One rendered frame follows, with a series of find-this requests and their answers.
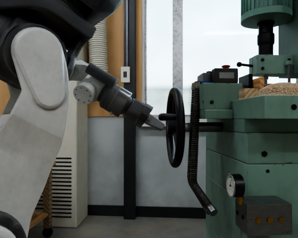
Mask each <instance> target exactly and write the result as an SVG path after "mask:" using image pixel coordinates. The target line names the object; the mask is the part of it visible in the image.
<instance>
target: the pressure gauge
mask: <svg viewBox="0 0 298 238"><path fill-rule="evenodd" d="M230 184H231V187H230V186H229V185H230ZM226 187H227V192H228V195H229V196H230V197H231V198H233V197H237V203H238V204H240V205H242V201H244V193H245V182H244V179H243V177H242V176H241V175H240V174H228V175H227V179H226Z"/></svg>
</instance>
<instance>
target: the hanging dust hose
mask: <svg viewBox="0 0 298 238"><path fill-rule="evenodd" d="M94 27H96V31H95V33H94V35H93V37H92V38H91V39H89V43H88V44H89V51H88V52H89V60H90V61H89V62H90V63H92V64H94V65H96V66H97V67H99V68H101V69H102V70H104V71H106V72H108V65H107V64H108V59H107V58H108V57H107V56H108V55H107V54H108V53H107V18H106V19H105V20H103V21H101V22H99V23H98V24H96V25H95V26H94Z"/></svg>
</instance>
